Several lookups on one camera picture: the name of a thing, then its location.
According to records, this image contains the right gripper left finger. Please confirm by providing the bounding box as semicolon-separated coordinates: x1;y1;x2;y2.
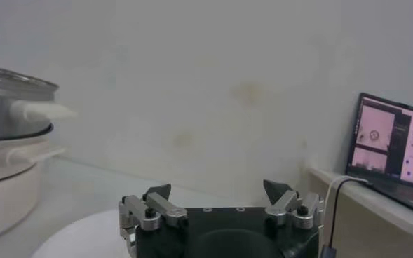
118;184;189;232

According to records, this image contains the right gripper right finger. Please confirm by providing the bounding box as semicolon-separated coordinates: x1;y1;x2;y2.
262;179;325;231

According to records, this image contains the stainless steel steamer basket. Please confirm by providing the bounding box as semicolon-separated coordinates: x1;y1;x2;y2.
0;62;79;142

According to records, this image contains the round white plate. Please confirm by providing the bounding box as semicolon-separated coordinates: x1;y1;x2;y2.
30;209;137;258

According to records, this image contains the grey laptop with pink screen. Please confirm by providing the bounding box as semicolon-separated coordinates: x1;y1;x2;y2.
345;92;413;218

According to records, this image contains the cream electric cooker pot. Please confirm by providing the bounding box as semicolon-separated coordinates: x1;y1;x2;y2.
0;124;69;245

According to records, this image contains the white flat cable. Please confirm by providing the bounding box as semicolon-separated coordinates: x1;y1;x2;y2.
323;175;370;218

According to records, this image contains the black cable with adapter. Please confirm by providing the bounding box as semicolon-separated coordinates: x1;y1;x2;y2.
320;178;372;258

